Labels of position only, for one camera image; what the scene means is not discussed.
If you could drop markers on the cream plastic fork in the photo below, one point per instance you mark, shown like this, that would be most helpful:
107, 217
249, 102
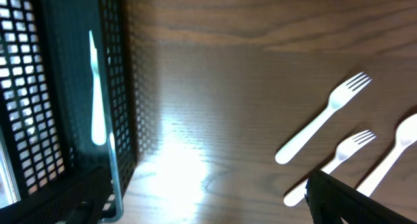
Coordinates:
337, 99

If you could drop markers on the clear perforated plastic basket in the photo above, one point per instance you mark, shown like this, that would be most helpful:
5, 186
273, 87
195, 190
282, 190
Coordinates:
10, 193

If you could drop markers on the white plastic fork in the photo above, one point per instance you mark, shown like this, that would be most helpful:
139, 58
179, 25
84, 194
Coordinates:
405, 136

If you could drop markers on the dark green perforated basket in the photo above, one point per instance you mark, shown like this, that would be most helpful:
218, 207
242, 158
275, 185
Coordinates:
47, 90

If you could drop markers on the pink plastic fork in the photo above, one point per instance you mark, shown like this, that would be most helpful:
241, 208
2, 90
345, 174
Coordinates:
344, 151

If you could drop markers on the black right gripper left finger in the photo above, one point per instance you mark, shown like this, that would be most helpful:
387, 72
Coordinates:
77, 199

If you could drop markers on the mint green plastic fork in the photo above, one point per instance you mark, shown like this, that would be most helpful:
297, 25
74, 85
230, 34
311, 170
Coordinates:
98, 125

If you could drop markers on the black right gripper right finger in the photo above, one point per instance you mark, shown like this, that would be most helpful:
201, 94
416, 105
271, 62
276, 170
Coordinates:
332, 202

